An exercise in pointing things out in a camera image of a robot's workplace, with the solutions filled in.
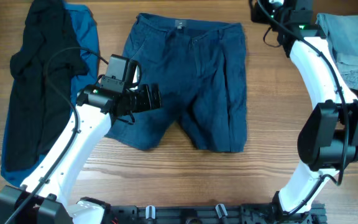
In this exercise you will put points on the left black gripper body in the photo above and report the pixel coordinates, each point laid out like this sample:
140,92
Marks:
153,97

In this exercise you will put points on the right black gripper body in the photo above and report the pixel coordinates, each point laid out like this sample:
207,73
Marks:
258,14

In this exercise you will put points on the dark blue denim shorts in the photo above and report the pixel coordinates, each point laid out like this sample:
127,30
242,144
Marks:
200,69

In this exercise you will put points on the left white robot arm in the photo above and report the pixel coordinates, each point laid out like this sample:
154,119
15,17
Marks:
43,195

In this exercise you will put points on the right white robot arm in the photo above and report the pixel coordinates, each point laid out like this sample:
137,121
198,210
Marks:
328,142

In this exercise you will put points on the black garment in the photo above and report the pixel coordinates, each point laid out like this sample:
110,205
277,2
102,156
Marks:
42,70

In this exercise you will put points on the light blue folded jeans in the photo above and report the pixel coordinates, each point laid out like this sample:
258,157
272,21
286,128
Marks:
342,36

